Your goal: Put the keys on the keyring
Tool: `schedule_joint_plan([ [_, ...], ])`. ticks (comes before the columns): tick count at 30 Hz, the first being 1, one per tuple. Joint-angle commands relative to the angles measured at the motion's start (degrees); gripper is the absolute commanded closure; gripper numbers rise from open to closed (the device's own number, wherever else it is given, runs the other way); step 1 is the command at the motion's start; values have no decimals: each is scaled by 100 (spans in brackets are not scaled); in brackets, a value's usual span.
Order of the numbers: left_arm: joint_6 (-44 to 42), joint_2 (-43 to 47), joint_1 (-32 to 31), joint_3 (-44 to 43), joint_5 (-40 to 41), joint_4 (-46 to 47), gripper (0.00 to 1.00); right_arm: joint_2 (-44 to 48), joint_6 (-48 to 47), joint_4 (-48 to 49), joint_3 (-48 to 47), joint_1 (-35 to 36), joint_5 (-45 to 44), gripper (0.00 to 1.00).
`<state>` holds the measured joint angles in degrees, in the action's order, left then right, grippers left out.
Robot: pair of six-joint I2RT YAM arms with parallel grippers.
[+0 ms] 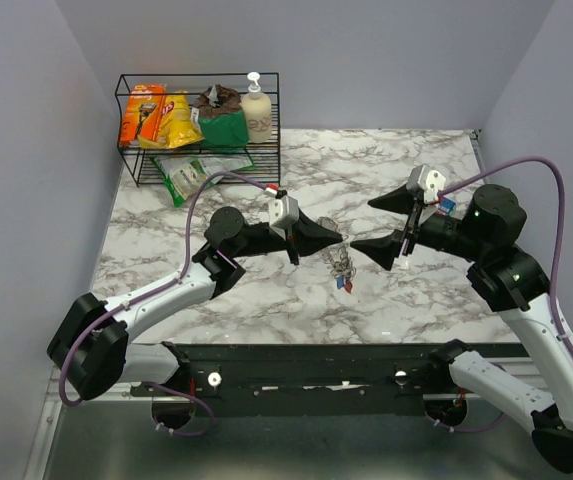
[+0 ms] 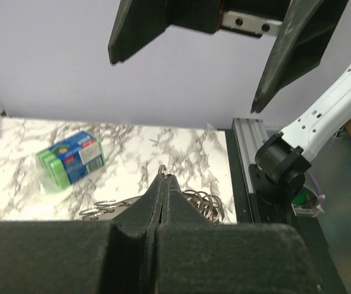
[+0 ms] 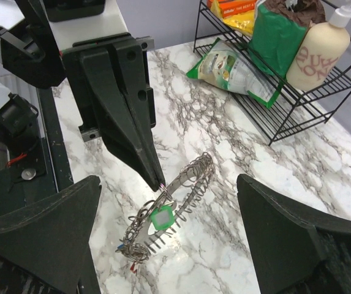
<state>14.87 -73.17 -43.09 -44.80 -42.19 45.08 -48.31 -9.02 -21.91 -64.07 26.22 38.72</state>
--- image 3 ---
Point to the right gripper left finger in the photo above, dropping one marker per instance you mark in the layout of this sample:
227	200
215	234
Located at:
43	245

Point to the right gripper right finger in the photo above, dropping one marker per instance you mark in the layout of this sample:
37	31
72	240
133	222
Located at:
294	247

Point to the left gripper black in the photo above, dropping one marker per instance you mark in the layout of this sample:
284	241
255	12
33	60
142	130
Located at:
107	69

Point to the green key tag with key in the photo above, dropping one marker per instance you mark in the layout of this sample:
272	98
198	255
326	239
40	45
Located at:
163	218

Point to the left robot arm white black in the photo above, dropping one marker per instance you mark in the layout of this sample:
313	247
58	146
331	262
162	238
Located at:
28	49

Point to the red key tag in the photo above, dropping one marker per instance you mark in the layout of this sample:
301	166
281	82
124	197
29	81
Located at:
135	267

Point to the green white snack bag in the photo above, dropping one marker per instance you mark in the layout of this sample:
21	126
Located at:
228	69

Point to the orange razor package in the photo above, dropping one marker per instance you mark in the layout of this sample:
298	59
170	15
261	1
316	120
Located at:
229	8

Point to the yellow chips bag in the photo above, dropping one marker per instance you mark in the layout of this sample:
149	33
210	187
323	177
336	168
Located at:
243	22

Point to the green and brown bag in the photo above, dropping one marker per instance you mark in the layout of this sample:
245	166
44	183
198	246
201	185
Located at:
279	29

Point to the beige soap pump bottle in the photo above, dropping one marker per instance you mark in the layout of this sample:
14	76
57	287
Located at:
321	49

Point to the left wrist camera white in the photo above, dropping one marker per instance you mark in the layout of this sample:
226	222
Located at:
74	22

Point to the black wire shelf rack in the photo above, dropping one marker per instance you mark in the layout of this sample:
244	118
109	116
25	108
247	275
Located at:
294	111

